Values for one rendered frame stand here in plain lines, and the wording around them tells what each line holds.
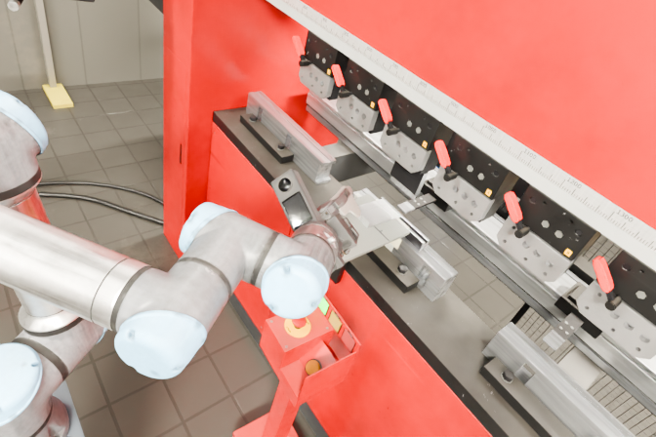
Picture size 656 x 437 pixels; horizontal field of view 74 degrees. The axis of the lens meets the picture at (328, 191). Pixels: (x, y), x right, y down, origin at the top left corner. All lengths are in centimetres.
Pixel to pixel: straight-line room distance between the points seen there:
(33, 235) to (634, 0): 90
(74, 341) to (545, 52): 102
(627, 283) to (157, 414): 160
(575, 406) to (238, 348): 136
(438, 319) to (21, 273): 98
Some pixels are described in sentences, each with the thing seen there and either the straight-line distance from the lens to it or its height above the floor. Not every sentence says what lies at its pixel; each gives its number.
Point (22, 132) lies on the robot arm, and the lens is 75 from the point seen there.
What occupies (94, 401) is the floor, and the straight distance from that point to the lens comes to 200.
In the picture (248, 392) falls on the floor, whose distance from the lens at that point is 199.
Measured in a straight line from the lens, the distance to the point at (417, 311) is 124.
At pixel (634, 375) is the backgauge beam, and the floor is 94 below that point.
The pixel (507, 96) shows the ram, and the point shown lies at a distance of 98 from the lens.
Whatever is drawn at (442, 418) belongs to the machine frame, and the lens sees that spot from 129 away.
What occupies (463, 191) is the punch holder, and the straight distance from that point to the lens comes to 107.
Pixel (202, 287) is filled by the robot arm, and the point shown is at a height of 139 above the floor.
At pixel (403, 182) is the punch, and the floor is 111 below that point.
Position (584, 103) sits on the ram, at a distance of 92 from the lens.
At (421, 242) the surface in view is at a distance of 124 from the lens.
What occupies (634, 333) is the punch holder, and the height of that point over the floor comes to 122.
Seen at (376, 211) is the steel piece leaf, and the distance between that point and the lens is 127.
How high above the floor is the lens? 177
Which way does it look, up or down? 37 degrees down
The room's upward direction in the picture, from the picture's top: 17 degrees clockwise
